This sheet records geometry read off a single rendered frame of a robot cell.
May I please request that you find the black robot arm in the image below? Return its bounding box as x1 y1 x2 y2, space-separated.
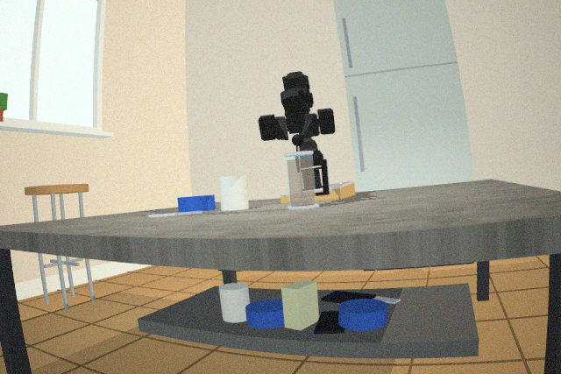
280 71 324 189

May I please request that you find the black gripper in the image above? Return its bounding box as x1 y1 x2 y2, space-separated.
258 108 335 141

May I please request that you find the white cylinder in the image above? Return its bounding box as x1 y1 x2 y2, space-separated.
218 283 250 323
218 175 248 211

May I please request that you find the dark grey lower shelf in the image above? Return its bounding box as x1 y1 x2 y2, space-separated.
138 283 479 359

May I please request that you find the pale green block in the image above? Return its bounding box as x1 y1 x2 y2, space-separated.
281 280 319 330

